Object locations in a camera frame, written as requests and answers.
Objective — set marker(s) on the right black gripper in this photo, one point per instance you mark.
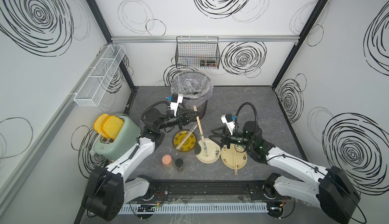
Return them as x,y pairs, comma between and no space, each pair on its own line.
225,140

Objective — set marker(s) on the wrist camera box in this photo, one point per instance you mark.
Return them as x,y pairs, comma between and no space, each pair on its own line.
229,120
173,103

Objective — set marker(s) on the right yellow toast slice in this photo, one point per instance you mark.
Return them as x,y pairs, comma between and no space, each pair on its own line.
111,127

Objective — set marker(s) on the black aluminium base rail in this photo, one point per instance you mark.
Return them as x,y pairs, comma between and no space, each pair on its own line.
164,189

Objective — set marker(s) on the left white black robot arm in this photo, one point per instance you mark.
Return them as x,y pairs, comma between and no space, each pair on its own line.
107,188

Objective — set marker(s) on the mint green toaster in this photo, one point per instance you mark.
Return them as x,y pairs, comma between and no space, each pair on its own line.
112,149

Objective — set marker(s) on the bamboo chopsticks pair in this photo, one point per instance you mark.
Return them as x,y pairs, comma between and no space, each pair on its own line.
235,160

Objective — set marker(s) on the items in wire basket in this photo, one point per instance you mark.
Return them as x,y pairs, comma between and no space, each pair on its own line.
208,63

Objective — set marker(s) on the black lid spice bottle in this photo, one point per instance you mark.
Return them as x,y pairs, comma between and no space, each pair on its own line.
179,165

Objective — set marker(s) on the yellow patterned plate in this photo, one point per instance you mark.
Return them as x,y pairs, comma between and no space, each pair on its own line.
189,143

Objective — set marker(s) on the black wire wall basket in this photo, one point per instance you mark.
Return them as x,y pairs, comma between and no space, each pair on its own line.
191,49

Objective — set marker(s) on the white slotted cable duct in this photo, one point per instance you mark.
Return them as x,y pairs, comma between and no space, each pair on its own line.
195,208

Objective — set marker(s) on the black mesh trash bin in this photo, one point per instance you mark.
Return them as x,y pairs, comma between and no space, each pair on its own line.
201,106

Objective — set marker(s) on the chopsticks green tip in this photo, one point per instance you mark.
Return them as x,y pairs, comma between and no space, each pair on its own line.
200,129

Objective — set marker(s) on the yellow toast slice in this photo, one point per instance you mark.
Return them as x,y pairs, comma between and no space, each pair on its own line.
111,127
97,126

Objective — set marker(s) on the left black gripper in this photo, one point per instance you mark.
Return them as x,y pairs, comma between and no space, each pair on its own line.
181,120

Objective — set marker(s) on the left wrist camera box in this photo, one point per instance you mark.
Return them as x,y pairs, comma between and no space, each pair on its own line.
173,103

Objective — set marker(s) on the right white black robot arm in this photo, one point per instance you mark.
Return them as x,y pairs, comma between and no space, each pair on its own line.
328,189

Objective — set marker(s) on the cream plate red black marks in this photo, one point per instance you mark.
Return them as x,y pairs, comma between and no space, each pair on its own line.
228,159

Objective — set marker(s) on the pink lid jar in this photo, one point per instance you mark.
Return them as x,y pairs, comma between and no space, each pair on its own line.
168,163

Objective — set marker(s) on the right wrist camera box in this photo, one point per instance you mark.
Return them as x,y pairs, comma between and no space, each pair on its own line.
229,120

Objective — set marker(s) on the cream plate with flower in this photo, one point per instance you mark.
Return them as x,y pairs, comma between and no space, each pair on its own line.
213,152

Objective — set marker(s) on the white wire wall shelf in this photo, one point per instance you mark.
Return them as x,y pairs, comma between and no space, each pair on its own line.
94,87

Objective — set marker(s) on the left yellow toast slice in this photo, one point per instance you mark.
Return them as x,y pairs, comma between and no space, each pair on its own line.
97,126

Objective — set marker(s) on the clear plastic bin liner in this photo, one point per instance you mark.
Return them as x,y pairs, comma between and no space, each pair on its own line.
195,87

